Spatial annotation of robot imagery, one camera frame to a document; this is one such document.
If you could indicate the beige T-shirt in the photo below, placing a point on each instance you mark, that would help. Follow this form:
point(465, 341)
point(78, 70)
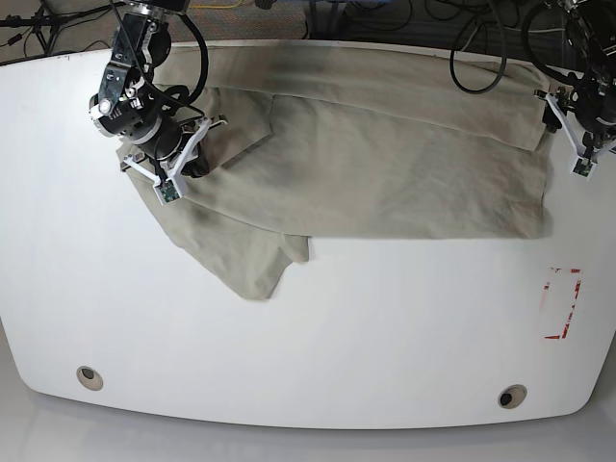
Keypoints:
point(352, 142)

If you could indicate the right-side wrist camera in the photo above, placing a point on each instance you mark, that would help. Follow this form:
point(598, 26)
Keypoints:
point(167, 192)

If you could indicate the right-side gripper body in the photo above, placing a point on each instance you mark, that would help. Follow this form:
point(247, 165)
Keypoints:
point(161, 153)

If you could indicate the red tape rectangle marking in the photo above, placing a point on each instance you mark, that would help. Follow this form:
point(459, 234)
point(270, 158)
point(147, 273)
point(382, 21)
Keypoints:
point(558, 302)

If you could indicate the table cable grommet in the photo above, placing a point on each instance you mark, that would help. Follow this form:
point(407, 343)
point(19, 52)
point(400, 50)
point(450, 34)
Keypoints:
point(512, 397)
point(90, 379)

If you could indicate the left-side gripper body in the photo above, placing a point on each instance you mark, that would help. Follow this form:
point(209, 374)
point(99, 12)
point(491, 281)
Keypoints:
point(587, 114)

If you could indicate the black tripod stand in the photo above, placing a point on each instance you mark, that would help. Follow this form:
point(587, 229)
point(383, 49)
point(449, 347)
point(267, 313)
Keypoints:
point(44, 24)

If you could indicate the left table cable grommet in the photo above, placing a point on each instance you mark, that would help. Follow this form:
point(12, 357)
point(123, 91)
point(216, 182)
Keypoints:
point(90, 379)

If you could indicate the left-side wrist camera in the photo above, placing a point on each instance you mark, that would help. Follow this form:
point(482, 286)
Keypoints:
point(583, 167)

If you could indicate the right table cable grommet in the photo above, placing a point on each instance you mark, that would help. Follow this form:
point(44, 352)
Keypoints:
point(512, 397)

